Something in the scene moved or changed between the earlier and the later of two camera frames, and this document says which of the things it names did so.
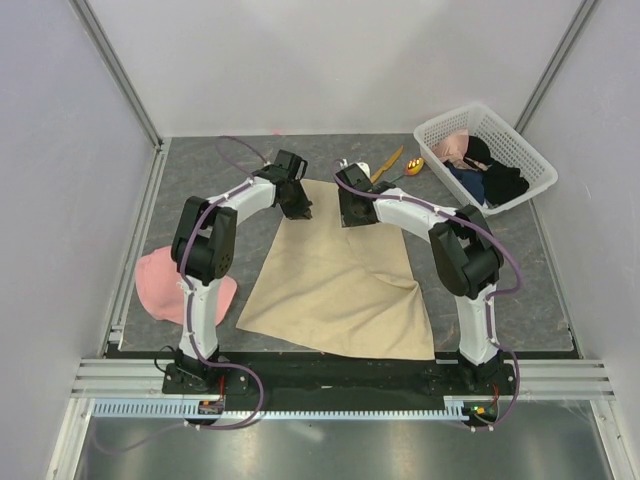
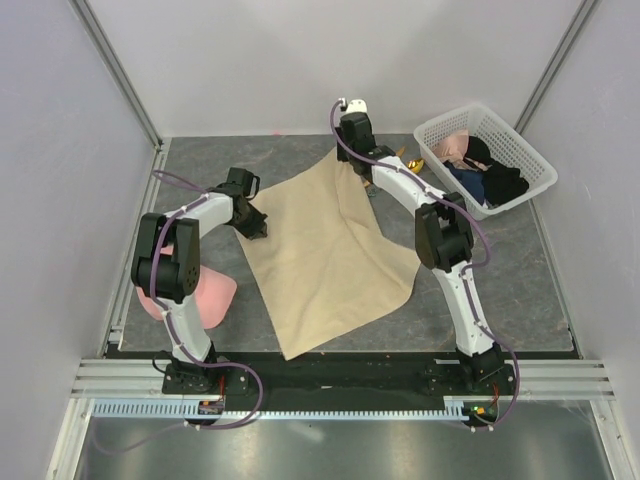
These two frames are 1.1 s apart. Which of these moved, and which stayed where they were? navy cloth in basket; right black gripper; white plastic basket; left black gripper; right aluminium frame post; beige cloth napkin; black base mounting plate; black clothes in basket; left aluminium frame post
Moved: beige cloth napkin; right black gripper; left black gripper
Stayed: white plastic basket; navy cloth in basket; right aluminium frame post; left aluminium frame post; black base mounting plate; black clothes in basket
